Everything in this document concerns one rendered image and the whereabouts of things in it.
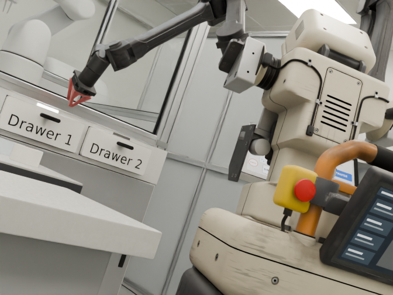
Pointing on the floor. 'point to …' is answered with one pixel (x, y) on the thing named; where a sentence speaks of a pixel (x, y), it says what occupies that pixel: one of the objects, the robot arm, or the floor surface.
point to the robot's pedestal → (61, 239)
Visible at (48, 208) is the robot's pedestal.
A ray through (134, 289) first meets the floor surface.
